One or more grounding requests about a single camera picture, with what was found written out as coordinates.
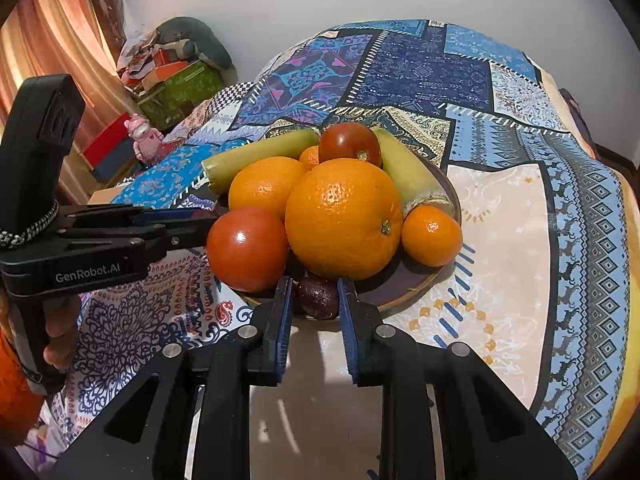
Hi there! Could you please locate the person's left hand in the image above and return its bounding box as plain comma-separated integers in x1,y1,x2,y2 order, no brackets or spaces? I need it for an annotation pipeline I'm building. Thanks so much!
44,295,82,378

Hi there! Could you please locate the cardboard piece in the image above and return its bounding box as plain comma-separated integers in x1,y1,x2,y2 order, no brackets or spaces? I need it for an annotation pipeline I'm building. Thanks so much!
89,186,133,206

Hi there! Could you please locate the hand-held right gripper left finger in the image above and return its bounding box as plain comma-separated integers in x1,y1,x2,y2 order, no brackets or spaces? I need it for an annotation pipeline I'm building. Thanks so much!
50,276,296,480

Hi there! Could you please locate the orange box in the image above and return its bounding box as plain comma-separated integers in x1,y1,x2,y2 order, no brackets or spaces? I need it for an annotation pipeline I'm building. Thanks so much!
150,47,203,83

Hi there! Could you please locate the grey plush cushion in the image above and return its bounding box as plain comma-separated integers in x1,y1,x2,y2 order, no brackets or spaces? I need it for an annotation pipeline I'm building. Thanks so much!
155,16,234,72

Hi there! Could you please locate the braided wrist cord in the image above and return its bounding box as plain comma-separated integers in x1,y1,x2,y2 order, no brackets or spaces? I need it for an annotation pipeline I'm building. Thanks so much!
0,201,59,251

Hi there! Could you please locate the pink toy figure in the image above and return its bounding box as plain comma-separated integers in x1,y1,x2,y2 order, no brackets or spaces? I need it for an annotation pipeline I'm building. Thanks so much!
127,114,163,165

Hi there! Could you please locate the dark blue box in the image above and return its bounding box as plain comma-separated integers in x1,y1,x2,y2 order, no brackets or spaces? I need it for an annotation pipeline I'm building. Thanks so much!
92,152,143,186

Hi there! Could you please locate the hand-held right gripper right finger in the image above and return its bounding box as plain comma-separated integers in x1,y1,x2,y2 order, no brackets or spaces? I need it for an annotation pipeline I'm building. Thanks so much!
336,277,578,480

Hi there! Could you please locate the dark round plate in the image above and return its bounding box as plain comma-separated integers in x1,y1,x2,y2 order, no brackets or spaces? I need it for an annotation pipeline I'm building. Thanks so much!
235,160,463,318

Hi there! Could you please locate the peach curtain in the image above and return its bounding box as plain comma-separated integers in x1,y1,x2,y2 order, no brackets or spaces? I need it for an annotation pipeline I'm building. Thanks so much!
0,0,126,211

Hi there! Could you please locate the red box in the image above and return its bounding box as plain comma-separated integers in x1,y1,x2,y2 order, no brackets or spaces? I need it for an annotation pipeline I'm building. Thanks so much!
81,119,136,168

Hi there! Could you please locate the large orange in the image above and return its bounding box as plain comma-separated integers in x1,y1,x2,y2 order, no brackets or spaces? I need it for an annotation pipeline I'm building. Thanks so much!
228,156,307,221
285,158,405,281

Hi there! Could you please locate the red tomato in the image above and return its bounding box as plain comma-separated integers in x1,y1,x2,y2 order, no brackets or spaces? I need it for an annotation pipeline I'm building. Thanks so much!
206,207,291,294
318,122,383,168

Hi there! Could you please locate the person's left forearm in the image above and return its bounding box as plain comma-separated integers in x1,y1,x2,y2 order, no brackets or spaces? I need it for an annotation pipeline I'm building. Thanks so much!
0,305,46,446

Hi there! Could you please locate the patchwork printed blanket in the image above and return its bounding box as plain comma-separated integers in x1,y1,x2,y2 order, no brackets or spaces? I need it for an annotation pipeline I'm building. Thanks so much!
30,19,636,480

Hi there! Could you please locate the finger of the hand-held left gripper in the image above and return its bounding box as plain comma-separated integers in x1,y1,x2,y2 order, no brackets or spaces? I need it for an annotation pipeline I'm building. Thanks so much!
149,217,214,264
65,204,221,227

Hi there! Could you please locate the dark red grape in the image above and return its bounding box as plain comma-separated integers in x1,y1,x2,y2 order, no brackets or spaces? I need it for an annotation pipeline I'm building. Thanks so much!
294,276,341,320

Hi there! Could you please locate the green patterned box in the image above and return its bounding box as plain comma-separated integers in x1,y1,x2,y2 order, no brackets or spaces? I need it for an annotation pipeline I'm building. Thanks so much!
135,60,224,131

